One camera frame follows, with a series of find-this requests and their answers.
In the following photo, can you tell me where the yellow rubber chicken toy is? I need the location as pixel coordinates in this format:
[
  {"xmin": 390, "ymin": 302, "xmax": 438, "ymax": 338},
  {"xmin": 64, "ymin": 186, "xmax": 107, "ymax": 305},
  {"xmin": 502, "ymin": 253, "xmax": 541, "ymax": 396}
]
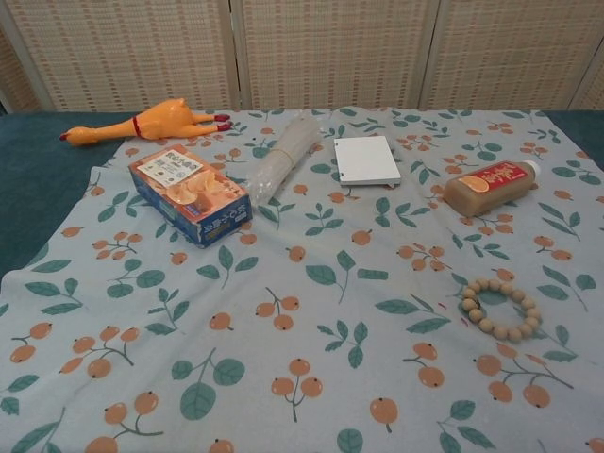
[{"xmin": 59, "ymin": 96, "xmax": 233, "ymax": 147}]

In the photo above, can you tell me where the white flat box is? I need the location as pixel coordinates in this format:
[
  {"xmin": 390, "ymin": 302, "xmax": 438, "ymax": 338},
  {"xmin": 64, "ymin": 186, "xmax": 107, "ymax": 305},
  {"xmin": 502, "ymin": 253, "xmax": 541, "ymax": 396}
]
[{"xmin": 332, "ymin": 136, "xmax": 402, "ymax": 189}]

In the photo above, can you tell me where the woven folding screen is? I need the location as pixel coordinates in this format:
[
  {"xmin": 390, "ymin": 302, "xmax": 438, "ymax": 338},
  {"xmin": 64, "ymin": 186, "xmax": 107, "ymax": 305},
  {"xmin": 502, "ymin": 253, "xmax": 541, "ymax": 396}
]
[{"xmin": 0, "ymin": 0, "xmax": 604, "ymax": 115}]

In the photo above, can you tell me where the brown drink bottle red label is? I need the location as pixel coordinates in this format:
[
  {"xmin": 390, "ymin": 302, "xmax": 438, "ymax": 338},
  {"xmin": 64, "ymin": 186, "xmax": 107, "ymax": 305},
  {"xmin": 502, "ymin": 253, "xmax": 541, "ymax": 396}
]
[{"xmin": 443, "ymin": 159, "xmax": 542, "ymax": 218}]

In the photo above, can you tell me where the floral leaf print tablecloth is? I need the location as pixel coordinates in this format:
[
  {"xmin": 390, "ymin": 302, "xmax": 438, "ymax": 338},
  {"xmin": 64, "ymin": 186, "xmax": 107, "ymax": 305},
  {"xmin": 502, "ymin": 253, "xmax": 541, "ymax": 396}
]
[{"xmin": 0, "ymin": 107, "xmax": 604, "ymax": 453}]

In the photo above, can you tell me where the wooden bead bracelet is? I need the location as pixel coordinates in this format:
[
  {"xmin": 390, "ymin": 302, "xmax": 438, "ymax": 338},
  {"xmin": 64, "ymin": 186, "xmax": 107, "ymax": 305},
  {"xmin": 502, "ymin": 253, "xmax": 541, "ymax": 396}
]
[{"xmin": 460, "ymin": 277, "xmax": 544, "ymax": 344}]

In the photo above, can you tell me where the orange blue snack box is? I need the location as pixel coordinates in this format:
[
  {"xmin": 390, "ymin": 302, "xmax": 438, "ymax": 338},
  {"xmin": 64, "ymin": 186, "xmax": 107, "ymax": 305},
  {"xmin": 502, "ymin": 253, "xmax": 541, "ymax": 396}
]
[{"xmin": 127, "ymin": 146, "xmax": 254, "ymax": 249}]

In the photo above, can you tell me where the bundle of clear straws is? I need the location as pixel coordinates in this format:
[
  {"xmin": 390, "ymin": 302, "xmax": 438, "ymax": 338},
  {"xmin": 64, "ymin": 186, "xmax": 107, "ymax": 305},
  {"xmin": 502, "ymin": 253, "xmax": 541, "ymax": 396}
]
[{"xmin": 247, "ymin": 115, "xmax": 323, "ymax": 208}]

